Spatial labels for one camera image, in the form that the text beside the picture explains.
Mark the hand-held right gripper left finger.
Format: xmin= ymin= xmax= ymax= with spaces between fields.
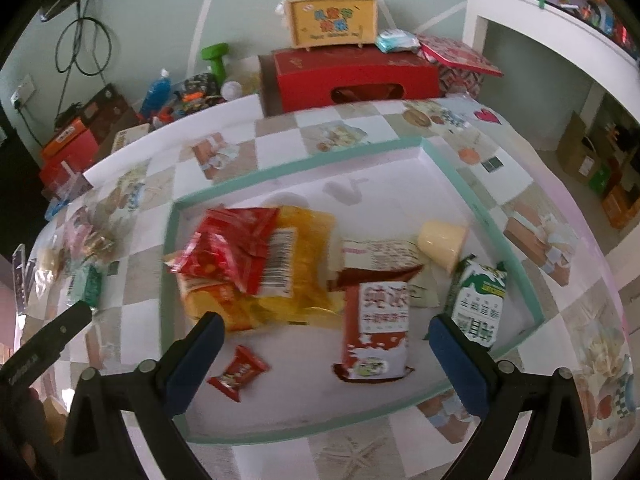
xmin=57 ymin=311 xmax=226 ymax=480

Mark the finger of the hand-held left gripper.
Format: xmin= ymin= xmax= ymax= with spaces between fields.
xmin=20 ymin=301 xmax=94 ymax=382

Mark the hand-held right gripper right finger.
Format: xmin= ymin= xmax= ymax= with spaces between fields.
xmin=427 ymin=312 xmax=593 ymax=480

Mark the small red candy packet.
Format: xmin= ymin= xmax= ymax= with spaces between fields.
xmin=206 ymin=345 xmax=271 ymax=403

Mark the green milk carton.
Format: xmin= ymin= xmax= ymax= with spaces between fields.
xmin=447 ymin=255 xmax=510 ymax=351

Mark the red white snack packet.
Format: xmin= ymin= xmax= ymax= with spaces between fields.
xmin=332 ymin=280 xmax=416 ymax=383

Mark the large red snack packet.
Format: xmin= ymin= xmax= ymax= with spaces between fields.
xmin=162 ymin=206 xmax=281 ymax=296

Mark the white tray with teal rim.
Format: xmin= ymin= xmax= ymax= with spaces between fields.
xmin=160 ymin=137 xmax=546 ymax=446

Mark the yellow pudding cup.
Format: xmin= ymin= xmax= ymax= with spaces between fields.
xmin=417 ymin=219 xmax=469 ymax=273

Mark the beige and maroon snack packet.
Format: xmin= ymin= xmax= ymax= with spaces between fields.
xmin=327 ymin=239 xmax=441 ymax=311

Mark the yellow snack packet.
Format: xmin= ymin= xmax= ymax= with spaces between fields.
xmin=175 ymin=205 xmax=346 ymax=333

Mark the dark green snack packet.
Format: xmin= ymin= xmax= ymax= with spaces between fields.
xmin=70 ymin=262 xmax=106 ymax=308

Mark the orange bread packet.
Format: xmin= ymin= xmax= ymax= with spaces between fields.
xmin=177 ymin=280 xmax=246 ymax=331

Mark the dark purple snack packet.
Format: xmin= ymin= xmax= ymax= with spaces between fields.
xmin=10 ymin=242 xmax=38 ymax=318

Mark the bun in clear wrapper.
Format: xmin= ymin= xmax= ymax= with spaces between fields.
xmin=30 ymin=245 xmax=68 ymax=296

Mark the clear cookie packet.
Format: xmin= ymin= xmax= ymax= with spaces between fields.
xmin=82 ymin=227 xmax=118 ymax=263

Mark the pink snack packet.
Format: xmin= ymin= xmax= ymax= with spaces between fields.
xmin=62 ymin=220 xmax=101 ymax=261

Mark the clear plastic box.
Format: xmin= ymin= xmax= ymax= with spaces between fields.
xmin=47 ymin=172 xmax=96 ymax=211

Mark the printed checkered tablecloth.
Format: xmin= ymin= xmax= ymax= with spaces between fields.
xmin=0 ymin=95 xmax=640 ymax=480

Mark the large red box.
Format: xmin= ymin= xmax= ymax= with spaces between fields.
xmin=39 ymin=130 xmax=101 ymax=188

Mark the flat orange box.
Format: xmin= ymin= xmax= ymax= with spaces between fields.
xmin=40 ymin=117 xmax=88 ymax=158

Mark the yellow snack box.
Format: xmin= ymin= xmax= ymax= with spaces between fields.
xmin=107 ymin=122 xmax=151 ymax=156

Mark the black power adapter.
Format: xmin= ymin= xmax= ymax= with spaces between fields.
xmin=54 ymin=102 xmax=83 ymax=128

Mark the orange cardboard box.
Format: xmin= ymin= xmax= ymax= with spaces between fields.
xmin=602 ymin=180 xmax=640 ymax=231

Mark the brown cardboard box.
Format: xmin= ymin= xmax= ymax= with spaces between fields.
xmin=556 ymin=110 xmax=608 ymax=186

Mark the blue plastic bag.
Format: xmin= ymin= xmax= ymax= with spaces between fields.
xmin=137 ymin=70 xmax=173 ymax=118

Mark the bag of colourful toys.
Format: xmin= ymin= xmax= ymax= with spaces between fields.
xmin=152 ymin=72 xmax=223 ymax=123

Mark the green dumbbell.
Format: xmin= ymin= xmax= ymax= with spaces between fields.
xmin=200 ymin=45 xmax=230 ymax=86

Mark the red patterned box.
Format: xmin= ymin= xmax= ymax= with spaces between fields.
xmin=417 ymin=34 xmax=503 ymax=98

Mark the red gift box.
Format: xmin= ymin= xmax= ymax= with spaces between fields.
xmin=271 ymin=47 xmax=441 ymax=113

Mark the light blue wipes pack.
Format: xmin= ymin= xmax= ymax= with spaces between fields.
xmin=375 ymin=30 xmax=421 ymax=54

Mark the white shelf unit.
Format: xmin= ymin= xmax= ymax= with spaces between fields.
xmin=462 ymin=0 xmax=640 ymax=126

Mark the yellow cardboard carry box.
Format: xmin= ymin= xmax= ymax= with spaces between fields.
xmin=275 ymin=0 xmax=378 ymax=51

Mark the row of small toys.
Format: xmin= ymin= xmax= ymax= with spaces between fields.
xmin=555 ymin=0 xmax=640 ymax=51

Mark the white wall socket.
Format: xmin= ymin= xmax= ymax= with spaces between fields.
xmin=10 ymin=74 xmax=38 ymax=108

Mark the black wall cable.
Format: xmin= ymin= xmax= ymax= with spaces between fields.
xmin=54 ymin=0 xmax=113 ymax=91

